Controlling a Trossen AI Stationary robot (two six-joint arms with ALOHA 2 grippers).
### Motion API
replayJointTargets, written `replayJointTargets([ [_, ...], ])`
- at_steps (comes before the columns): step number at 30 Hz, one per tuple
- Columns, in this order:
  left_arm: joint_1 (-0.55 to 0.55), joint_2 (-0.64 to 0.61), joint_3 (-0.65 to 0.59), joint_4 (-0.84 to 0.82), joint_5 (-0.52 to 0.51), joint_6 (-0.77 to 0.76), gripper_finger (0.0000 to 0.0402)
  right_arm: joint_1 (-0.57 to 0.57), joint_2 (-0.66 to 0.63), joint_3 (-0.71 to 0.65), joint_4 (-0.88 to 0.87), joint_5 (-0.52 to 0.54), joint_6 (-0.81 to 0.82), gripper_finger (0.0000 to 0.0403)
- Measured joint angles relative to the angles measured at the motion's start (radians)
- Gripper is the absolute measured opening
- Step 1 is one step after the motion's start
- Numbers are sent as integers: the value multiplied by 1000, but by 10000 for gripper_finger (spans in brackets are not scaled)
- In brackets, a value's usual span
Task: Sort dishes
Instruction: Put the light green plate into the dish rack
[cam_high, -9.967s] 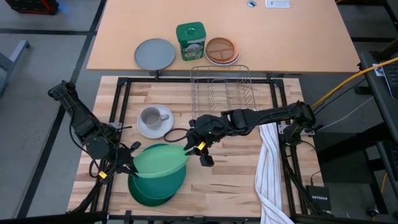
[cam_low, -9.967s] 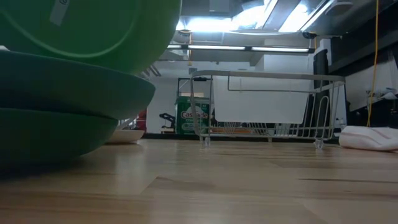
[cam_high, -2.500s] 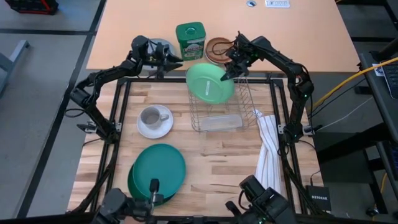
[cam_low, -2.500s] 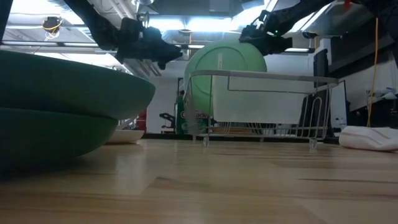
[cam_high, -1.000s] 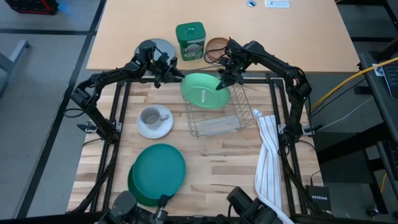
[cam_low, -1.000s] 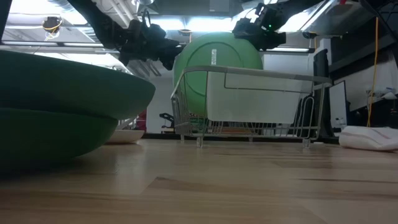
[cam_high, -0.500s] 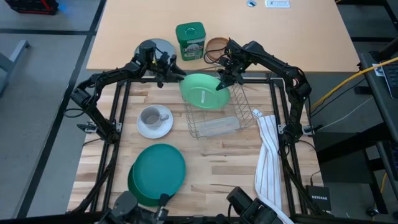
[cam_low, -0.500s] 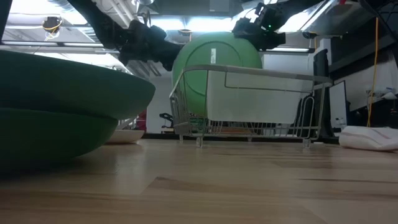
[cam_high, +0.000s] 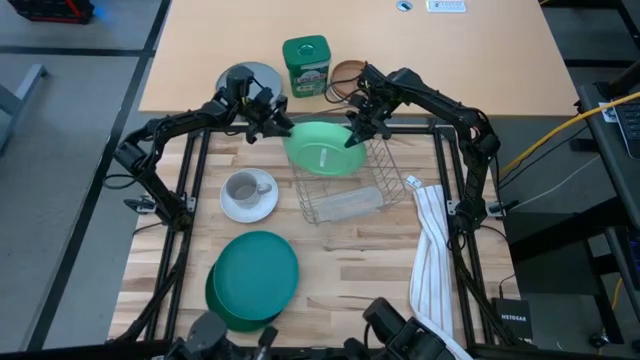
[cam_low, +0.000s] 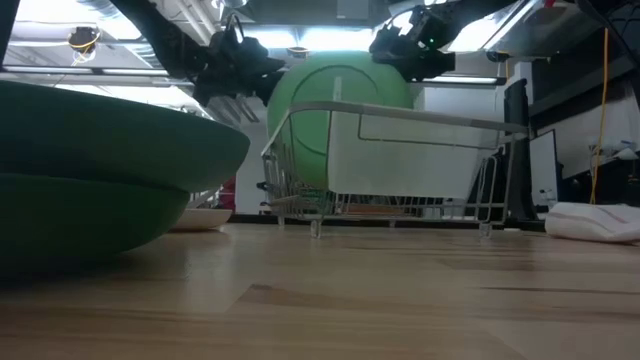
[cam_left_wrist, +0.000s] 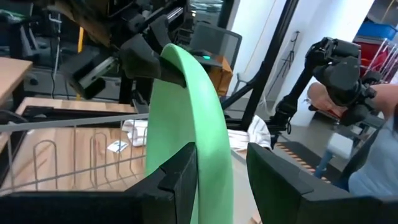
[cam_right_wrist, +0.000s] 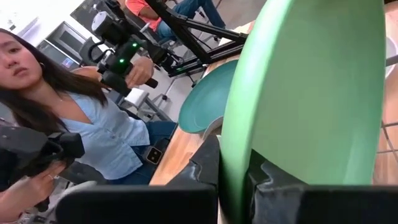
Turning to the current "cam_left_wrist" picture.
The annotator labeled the grey mesh office chair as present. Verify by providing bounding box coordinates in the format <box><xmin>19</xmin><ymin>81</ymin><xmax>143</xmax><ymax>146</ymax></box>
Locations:
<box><xmin>188</xmin><ymin>21</ymin><xmax>243</xmax><ymax>65</ymax></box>

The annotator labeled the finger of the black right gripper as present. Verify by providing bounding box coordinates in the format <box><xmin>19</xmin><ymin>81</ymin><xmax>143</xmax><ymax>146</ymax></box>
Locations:
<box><xmin>149</xmin><ymin>14</ymin><xmax>175</xmax><ymax>56</ymax></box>
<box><xmin>119</xmin><ymin>32</ymin><xmax>187</xmax><ymax>88</ymax></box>

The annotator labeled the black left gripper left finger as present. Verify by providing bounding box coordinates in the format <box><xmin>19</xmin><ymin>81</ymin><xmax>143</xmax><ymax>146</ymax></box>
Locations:
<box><xmin>0</xmin><ymin>141</ymin><xmax>198</xmax><ymax>224</ymax></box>

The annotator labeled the white wire dish rack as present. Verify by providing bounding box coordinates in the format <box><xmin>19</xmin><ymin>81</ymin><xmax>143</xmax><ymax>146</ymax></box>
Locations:
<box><xmin>0</xmin><ymin>113</ymin><xmax>150</xmax><ymax>193</ymax></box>

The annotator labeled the person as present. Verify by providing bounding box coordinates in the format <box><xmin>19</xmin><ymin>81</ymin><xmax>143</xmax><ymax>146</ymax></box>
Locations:
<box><xmin>307</xmin><ymin>82</ymin><xmax>398</xmax><ymax>197</ymax></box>

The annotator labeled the brown cardboard box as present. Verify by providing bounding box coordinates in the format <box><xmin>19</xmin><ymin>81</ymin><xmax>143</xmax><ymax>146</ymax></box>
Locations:
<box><xmin>207</xmin><ymin>55</ymin><xmax>234</xmax><ymax>96</ymax></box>

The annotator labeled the background wooden workbench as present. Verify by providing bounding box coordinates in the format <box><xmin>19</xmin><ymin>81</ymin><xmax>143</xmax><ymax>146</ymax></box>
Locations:
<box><xmin>0</xmin><ymin>57</ymin><xmax>34</xmax><ymax>107</ymax></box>

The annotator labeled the light green plate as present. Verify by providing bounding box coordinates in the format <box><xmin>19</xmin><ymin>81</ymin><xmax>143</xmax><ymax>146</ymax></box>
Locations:
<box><xmin>145</xmin><ymin>43</ymin><xmax>234</xmax><ymax>224</ymax></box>

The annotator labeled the white striped towel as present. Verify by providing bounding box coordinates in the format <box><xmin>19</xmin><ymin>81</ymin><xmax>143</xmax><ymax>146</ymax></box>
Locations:
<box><xmin>122</xmin><ymin>114</ymin><xmax>272</xmax><ymax>152</ymax></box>

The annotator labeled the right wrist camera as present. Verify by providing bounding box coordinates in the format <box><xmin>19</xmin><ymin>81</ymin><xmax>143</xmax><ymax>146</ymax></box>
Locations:
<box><xmin>188</xmin><ymin>49</ymin><xmax>224</xmax><ymax>68</ymax></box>

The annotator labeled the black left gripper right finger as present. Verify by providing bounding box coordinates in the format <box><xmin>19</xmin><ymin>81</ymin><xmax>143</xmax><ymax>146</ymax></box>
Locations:
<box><xmin>247</xmin><ymin>142</ymin><xmax>398</xmax><ymax>224</ymax></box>

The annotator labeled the small white paper label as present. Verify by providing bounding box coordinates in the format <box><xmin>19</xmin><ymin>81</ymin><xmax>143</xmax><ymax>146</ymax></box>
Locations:
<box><xmin>107</xmin><ymin>140</ymin><xmax>129</xmax><ymax>154</ymax></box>

